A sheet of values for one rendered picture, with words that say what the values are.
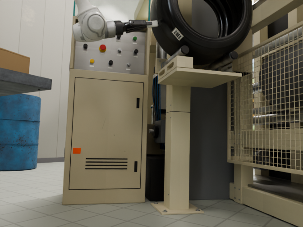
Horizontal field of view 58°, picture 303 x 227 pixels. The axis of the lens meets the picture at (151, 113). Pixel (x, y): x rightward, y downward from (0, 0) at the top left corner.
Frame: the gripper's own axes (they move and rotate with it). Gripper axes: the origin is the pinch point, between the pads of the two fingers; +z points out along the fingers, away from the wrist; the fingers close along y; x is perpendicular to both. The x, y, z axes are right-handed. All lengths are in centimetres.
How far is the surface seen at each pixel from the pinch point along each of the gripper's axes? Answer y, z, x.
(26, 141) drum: 242, -114, 41
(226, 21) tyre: 14, 55, -1
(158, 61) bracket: 24.0, 7.4, 15.2
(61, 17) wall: 362, -38, -167
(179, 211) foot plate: 21, -1, 108
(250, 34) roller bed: 19, 74, 8
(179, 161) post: 27, 8, 79
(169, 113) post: 30, 9, 49
